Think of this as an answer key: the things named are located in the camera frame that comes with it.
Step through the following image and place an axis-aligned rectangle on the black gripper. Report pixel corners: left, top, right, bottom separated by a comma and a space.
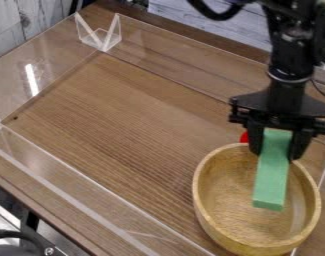
229, 81, 325, 161

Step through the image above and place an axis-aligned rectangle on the green rectangular block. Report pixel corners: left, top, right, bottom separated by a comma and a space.
253, 129, 291, 211

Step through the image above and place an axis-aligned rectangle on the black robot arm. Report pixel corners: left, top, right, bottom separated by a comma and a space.
229, 0, 325, 161

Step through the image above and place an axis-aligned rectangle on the light wooden bowl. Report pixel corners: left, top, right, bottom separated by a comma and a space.
191, 143, 321, 256

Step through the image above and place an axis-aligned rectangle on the red toy apple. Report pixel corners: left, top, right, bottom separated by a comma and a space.
239, 131, 249, 143

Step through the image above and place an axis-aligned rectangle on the clear acrylic tray wall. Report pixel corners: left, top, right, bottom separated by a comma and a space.
0, 123, 214, 256

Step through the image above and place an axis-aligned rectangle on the clear acrylic corner bracket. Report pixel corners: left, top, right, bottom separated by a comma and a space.
74, 13, 122, 52

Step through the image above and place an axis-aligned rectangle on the black metal table bracket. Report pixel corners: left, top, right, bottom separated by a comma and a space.
20, 210, 67, 256

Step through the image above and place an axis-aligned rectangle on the black cable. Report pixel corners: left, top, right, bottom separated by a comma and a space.
0, 229, 43, 256

